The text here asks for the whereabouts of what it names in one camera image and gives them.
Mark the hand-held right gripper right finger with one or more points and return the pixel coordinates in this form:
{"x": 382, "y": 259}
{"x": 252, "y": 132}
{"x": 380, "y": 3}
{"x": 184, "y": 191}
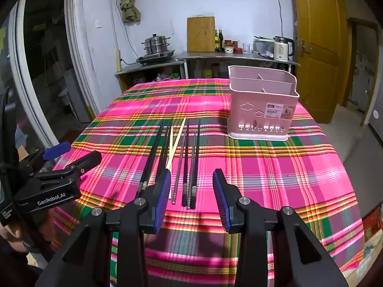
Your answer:
{"x": 223, "y": 200}

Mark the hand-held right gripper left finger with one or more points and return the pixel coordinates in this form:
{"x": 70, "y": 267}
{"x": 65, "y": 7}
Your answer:
{"x": 163, "y": 200}

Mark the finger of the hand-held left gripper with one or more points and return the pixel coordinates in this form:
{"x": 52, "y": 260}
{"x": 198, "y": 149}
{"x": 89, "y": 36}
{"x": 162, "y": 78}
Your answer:
{"x": 56, "y": 151}
{"x": 86, "y": 161}

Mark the grey metal chopstick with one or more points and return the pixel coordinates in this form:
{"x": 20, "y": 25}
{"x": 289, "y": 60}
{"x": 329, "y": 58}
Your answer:
{"x": 192, "y": 170}

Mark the wooden chopstick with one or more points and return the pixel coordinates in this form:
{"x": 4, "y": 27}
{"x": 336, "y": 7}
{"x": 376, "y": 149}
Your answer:
{"x": 172, "y": 134}
{"x": 178, "y": 137}

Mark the pink utensil basket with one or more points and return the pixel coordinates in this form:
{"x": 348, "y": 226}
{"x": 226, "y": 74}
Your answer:
{"x": 254, "y": 107}

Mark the person's left hand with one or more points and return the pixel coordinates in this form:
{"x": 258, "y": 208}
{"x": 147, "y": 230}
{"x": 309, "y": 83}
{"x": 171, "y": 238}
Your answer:
{"x": 9, "y": 237}

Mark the pink green plaid tablecloth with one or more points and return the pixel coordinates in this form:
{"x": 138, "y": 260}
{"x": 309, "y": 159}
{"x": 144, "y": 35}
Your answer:
{"x": 269, "y": 170}

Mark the glass sliding door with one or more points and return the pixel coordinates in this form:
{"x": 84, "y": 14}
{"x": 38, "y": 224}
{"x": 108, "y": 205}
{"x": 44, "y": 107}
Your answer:
{"x": 36, "y": 50}

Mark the low steel counter table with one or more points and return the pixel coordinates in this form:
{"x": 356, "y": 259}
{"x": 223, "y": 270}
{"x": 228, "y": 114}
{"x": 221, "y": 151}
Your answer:
{"x": 155, "y": 65}

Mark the black cooktop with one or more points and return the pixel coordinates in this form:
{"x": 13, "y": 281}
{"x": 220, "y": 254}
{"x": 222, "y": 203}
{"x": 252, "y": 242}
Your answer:
{"x": 155, "y": 57}

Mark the yellow label bottle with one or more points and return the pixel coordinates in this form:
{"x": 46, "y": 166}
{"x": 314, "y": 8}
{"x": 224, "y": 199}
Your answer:
{"x": 207, "y": 73}

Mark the steel steamer pot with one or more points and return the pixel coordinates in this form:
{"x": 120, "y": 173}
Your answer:
{"x": 156, "y": 46}

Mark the tall steel counter table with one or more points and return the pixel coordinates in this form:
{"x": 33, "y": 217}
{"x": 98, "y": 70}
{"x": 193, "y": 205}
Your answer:
{"x": 209, "y": 55}

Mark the red crate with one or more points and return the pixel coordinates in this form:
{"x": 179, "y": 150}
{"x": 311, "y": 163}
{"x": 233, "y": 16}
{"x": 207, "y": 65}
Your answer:
{"x": 374, "y": 221}

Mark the red-lid jar with label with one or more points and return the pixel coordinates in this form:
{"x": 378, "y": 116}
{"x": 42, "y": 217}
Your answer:
{"x": 229, "y": 47}

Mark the glass cup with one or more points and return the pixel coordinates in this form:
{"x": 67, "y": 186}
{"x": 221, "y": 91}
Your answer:
{"x": 246, "y": 48}

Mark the dark oil bottle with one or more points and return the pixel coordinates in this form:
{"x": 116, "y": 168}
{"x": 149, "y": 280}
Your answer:
{"x": 221, "y": 43}

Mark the yellow-green oil bottle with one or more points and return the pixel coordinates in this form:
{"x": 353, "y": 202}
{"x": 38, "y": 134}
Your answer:
{"x": 216, "y": 43}

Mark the clear plastic container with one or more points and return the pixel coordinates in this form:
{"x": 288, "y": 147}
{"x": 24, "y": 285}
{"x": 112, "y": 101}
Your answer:
{"x": 263, "y": 47}

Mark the white electric kettle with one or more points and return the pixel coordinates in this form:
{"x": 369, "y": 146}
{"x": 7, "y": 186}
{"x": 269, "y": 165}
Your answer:
{"x": 281, "y": 50}

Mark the wooden cutting board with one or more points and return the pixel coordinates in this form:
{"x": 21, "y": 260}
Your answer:
{"x": 201, "y": 34}

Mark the yellow wooden door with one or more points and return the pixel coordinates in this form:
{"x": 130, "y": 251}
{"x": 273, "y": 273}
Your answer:
{"x": 317, "y": 41}

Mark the white wall switch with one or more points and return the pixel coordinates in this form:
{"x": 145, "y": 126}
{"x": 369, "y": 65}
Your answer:
{"x": 99, "y": 24}

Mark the wooden door frame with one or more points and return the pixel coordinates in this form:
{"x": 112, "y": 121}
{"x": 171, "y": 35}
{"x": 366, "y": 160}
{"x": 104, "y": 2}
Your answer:
{"x": 350, "y": 65}

